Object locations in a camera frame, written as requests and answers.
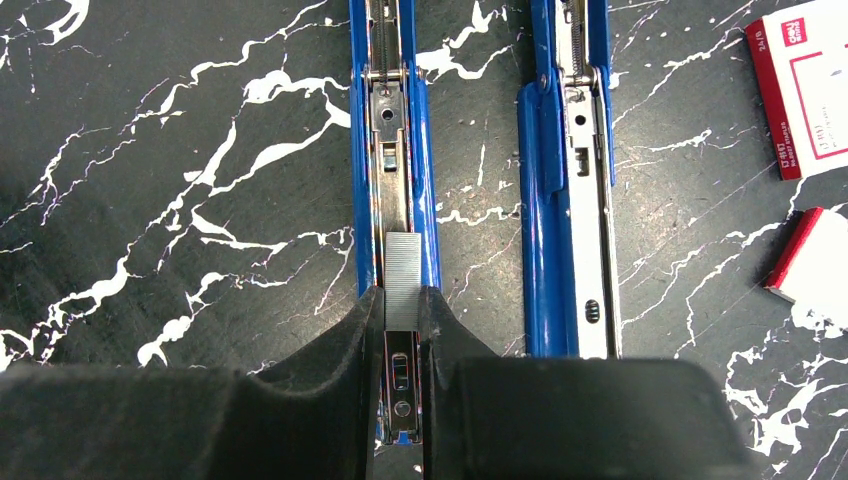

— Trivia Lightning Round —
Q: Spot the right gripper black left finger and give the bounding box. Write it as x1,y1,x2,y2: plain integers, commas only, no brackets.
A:
1,287,385,479

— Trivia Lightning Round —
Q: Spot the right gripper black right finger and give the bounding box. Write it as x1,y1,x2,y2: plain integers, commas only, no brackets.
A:
419,287,756,479

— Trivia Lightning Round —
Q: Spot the small white staple strip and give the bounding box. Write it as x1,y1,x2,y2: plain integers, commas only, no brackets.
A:
383,232,422,331

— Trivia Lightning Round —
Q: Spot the blue stapler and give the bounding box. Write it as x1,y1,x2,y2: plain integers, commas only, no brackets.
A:
517,0,621,359
349,1,441,445

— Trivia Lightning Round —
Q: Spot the staple box tray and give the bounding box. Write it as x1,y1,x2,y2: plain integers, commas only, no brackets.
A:
765,207,847,313

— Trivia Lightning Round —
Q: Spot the red white staple box sleeve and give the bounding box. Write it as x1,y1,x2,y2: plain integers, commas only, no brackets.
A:
745,0,847,181

